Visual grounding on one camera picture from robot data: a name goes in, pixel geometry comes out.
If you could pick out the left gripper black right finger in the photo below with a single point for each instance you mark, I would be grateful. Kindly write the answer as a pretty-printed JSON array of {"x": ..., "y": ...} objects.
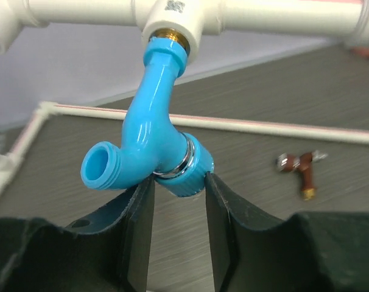
[{"x": 252, "y": 250}]

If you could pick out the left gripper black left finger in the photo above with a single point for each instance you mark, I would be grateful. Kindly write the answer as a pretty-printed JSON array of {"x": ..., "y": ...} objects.
[{"x": 106, "y": 250}]

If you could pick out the blue plastic faucet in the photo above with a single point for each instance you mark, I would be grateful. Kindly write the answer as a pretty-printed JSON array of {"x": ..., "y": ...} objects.
[{"x": 150, "y": 144}]

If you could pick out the white PVC pipe frame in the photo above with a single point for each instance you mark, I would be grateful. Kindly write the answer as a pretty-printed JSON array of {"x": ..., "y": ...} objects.
[{"x": 187, "y": 21}]

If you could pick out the brown plastic faucet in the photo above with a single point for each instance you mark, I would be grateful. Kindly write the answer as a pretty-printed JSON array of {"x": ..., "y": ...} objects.
[{"x": 302, "y": 165}]

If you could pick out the pink ceramic mug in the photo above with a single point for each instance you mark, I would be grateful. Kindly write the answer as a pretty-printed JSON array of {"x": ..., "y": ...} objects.
[{"x": 362, "y": 52}]

